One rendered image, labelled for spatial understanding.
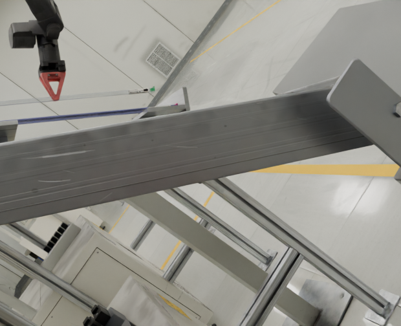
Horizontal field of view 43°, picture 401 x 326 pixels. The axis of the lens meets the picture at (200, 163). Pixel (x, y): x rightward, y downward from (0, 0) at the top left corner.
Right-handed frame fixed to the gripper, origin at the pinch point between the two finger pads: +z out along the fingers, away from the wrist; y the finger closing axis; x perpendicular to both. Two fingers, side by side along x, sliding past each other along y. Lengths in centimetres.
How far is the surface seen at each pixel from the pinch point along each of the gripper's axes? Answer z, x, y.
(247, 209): 38, 35, 37
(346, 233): 54, 85, 5
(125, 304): 52, 1, 44
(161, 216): 37.4, 21.0, 13.2
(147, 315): 52, 2, 59
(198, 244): 47, 30, 13
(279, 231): 45, 42, 37
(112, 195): 31, -11, 105
